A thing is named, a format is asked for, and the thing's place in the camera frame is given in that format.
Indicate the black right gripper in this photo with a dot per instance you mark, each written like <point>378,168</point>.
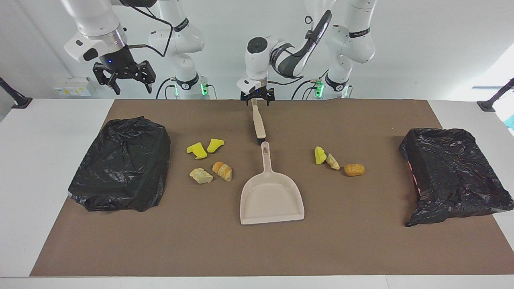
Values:
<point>118,62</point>

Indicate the teal plastic object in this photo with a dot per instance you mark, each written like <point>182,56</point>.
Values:
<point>510,122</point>

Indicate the golden brown bread roll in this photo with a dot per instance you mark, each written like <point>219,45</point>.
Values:
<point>354,169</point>

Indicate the pale round bun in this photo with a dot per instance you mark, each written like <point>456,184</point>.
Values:
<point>333,162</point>

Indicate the beige plastic dustpan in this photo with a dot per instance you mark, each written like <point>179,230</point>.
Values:
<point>271,200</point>

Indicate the black clamp stand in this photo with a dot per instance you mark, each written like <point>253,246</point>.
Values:
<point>488,105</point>
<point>20,101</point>

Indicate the brown table mat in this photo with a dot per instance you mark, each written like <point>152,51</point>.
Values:
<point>257,249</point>

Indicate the yellow green scrub sponge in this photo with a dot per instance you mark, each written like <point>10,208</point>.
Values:
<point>319,155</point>

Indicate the black bag lined pink bin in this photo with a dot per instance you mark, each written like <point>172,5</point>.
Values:
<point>453,172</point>

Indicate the orange striped croissant toy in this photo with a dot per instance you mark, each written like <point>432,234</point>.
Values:
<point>223,171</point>

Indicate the white wall socket box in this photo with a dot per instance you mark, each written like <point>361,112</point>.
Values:
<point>72,86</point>

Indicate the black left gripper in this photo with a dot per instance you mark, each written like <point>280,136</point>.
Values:
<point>259,94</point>

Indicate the small yellow sponge piece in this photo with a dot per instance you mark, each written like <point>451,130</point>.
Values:
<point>215,145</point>

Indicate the large yellow sponge piece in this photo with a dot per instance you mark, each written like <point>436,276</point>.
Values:
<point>197,151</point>

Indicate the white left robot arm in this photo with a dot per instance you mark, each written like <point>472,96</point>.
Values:
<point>353,44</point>

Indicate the pale bread piece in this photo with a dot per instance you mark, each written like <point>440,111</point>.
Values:
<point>200,176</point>

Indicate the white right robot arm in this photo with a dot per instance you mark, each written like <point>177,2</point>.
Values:
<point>96,24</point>

